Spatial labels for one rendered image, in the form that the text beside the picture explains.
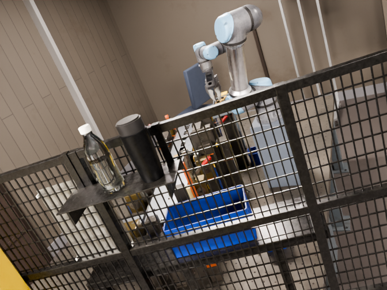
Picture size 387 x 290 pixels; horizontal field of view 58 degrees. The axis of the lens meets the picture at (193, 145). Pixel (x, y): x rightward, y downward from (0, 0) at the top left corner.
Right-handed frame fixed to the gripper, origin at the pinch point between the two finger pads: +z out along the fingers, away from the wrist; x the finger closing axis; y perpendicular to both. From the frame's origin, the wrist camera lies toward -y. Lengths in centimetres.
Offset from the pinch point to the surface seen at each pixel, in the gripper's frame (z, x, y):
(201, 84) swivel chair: 39, 61, 221
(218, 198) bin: 11, -8, -93
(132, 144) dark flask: -32, -3, -126
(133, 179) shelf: -19, 4, -121
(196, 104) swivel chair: 58, 72, 206
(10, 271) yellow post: 2, 62, -126
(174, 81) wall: 41, 119, 302
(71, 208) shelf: -19, 21, -130
